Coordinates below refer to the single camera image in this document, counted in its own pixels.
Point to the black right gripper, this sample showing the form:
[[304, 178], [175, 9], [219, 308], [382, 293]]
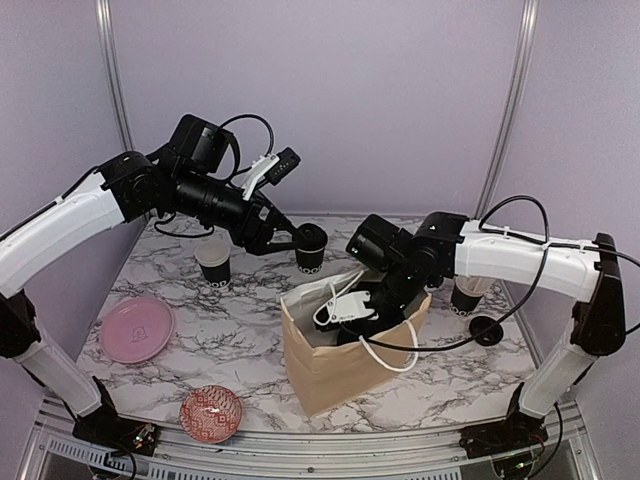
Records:
[[370, 326]]

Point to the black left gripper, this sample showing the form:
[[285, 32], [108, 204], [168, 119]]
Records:
[[257, 240]]

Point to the single black paper cup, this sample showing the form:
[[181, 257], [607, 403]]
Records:
[[310, 251]]

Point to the stack of black paper cups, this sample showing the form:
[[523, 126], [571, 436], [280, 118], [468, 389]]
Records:
[[213, 258]]

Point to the stack of black cup lids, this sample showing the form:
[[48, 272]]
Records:
[[486, 331]]

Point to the brown paper takeout bag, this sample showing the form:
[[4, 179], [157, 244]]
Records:
[[325, 375]]

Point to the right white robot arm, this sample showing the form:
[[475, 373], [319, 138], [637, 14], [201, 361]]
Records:
[[585, 271]]

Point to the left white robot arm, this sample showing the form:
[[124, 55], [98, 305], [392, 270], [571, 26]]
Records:
[[116, 192]]

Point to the black cup holding straws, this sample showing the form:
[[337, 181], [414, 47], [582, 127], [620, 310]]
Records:
[[467, 294]]

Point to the pink plastic plate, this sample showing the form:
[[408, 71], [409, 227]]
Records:
[[136, 330]]

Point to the red patterned bowl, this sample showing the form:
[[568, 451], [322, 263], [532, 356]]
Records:
[[211, 414]]

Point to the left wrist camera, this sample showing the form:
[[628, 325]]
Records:
[[269, 169]]

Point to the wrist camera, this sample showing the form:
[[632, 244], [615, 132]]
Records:
[[344, 308], [269, 169]]

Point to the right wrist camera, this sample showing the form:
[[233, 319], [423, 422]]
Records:
[[344, 308]]

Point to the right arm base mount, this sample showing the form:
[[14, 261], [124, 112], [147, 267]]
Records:
[[499, 437]]

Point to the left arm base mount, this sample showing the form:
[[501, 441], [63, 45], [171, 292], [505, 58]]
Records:
[[115, 430]]

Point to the left aluminium corner post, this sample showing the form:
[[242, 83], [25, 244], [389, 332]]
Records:
[[110, 59]]

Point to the aluminium corner post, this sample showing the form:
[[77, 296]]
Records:
[[110, 59], [515, 90]]

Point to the right aluminium corner post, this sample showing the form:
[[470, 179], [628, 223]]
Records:
[[515, 90]]

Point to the aluminium front frame rail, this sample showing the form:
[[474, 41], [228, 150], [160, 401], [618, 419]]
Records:
[[432, 453]]

